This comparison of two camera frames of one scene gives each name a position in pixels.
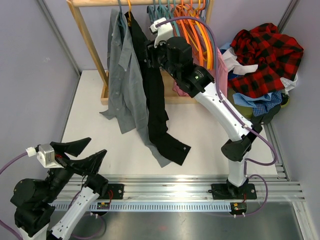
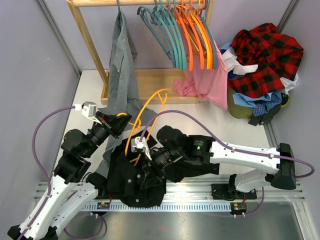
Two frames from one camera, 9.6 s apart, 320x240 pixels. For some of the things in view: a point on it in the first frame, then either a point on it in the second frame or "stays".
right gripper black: [151, 53] -> [151, 177]
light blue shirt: [241, 99] stays
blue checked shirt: [261, 109] stays
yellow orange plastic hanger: [129, 19] -> [136, 159]
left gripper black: [89, 165] -> [115, 124]
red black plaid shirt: [277, 56] stays
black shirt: [163, 142] -> [131, 180]
